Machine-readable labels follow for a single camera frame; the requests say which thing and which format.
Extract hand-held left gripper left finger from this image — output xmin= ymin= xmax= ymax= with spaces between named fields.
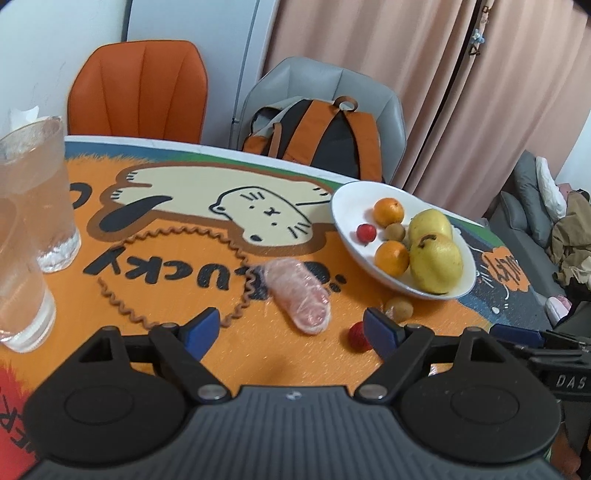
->
xmin=78 ymin=308 xmax=232 ymax=402

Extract orange chair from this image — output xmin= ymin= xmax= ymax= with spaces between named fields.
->
xmin=68 ymin=40 xmax=208 ymax=144

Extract white plate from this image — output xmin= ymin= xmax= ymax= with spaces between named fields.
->
xmin=331 ymin=181 xmax=476 ymax=301

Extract cartoon cat printed table mat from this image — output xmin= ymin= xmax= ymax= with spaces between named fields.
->
xmin=0 ymin=136 xmax=571 ymax=478

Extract tan jacket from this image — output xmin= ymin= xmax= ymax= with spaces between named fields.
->
xmin=549 ymin=189 xmax=591 ymax=278

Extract white pillow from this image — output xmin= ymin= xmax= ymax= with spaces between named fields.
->
xmin=536 ymin=157 xmax=566 ymax=220

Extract grey chair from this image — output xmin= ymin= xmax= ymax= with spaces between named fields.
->
xmin=233 ymin=56 xmax=408 ymax=185

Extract white refrigerator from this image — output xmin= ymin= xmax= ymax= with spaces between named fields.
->
xmin=124 ymin=0 xmax=278 ymax=151

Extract small orange mandarin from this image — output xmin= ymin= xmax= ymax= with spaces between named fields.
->
xmin=373 ymin=198 xmax=405 ymax=228

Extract tall clear glass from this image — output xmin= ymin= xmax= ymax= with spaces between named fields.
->
xmin=0 ymin=116 xmax=82 ymax=273

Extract orange and black backpack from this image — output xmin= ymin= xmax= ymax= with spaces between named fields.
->
xmin=242 ymin=96 xmax=384 ymax=182

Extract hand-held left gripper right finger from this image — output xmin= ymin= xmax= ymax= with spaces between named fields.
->
xmin=355 ymin=308 xmax=509 ymax=402

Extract pink cloth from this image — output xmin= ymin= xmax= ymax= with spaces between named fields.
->
xmin=547 ymin=295 xmax=573 ymax=320

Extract clear plastic cup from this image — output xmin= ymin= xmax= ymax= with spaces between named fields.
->
xmin=0 ymin=194 xmax=57 ymax=354

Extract pink curtain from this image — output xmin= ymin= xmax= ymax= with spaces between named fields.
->
xmin=259 ymin=0 xmax=490 ymax=190
xmin=406 ymin=0 xmax=591 ymax=227

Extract yellow-green pear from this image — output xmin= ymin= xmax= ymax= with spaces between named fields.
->
xmin=410 ymin=233 xmax=464 ymax=295
xmin=407 ymin=209 xmax=453 ymax=245

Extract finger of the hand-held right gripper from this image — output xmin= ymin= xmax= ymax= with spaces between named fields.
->
xmin=508 ymin=347 xmax=591 ymax=372
xmin=490 ymin=324 xmax=591 ymax=352

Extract grey sofa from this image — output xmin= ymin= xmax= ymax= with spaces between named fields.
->
xmin=487 ymin=150 xmax=591 ymax=296

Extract white tissue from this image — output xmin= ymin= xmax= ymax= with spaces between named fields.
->
xmin=8 ymin=105 xmax=40 ymax=127

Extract curtain tie ornament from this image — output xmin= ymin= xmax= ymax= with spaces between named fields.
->
xmin=468 ymin=4 xmax=491 ymax=58

